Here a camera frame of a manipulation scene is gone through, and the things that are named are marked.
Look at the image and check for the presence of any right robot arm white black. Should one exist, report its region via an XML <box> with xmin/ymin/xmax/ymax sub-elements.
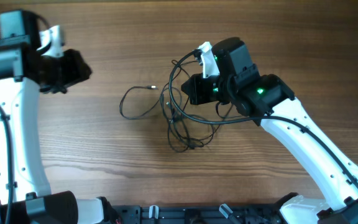
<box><xmin>181</xmin><ymin>37</ymin><xmax>358</xmax><ymax>223</ymax></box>

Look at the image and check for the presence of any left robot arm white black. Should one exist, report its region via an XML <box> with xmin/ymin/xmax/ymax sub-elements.
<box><xmin>0</xmin><ymin>9</ymin><xmax>104</xmax><ymax>223</ymax></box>

